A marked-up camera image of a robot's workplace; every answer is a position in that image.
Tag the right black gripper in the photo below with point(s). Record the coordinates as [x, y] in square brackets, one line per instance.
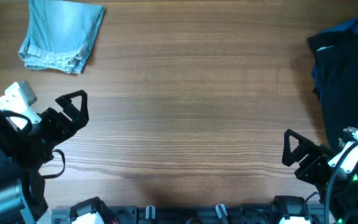
[318, 154]

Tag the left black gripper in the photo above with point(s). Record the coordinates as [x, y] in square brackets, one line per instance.
[81, 117]

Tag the light blue denim shorts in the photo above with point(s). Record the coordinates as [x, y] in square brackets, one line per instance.
[60, 35]

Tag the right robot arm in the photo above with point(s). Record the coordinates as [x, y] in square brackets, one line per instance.
[334, 174]

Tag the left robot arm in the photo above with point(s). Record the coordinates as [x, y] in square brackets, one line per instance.
[25, 147]

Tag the black garment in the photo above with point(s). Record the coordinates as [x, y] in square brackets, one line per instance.
[340, 110]

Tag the dark blue garment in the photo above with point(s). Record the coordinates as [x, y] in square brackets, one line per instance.
[353, 26]

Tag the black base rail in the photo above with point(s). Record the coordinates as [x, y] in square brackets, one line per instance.
[250, 213]

